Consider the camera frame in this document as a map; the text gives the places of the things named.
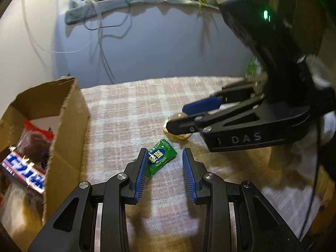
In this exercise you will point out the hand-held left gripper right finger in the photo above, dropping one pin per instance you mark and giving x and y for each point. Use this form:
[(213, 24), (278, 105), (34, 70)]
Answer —
[(187, 173)]

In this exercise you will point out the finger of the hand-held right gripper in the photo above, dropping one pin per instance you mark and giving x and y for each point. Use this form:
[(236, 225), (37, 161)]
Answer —
[(202, 104), (181, 126)]

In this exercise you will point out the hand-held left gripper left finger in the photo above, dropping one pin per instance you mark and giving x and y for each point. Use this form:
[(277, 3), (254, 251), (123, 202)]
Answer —
[(140, 173)]

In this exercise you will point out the gold candy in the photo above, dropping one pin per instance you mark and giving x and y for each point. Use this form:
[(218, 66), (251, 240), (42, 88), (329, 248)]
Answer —
[(181, 136)]

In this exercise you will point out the green candy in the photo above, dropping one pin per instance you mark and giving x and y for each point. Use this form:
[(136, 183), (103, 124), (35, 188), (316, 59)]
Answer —
[(158, 157)]

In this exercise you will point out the cardboard box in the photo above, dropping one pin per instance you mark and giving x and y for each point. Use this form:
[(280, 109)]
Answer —
[(68, 141)]

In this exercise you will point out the blue white snack bar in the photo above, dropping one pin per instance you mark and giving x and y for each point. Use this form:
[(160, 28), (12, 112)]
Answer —
[(23, 170)]

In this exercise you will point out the person's right hand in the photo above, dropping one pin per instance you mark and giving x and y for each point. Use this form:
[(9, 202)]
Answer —
[(328, 126)]

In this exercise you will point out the plaid blanket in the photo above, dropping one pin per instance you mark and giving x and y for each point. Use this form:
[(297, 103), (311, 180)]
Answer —
[(126, 105)]

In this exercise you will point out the dark brown red-edged snack packet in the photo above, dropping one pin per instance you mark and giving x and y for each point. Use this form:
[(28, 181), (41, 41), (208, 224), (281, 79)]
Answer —
[(34, 147)]

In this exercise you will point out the grey towel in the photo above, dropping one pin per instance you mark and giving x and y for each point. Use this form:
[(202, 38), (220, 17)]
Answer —
[(147, 2)]

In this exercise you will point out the clear plastic snack packet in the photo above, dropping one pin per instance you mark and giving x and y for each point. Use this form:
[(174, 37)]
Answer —
[(23, 202)]

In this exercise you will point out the white power strip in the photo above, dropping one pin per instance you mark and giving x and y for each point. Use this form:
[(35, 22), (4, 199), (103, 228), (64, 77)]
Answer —
[(84, 1)]

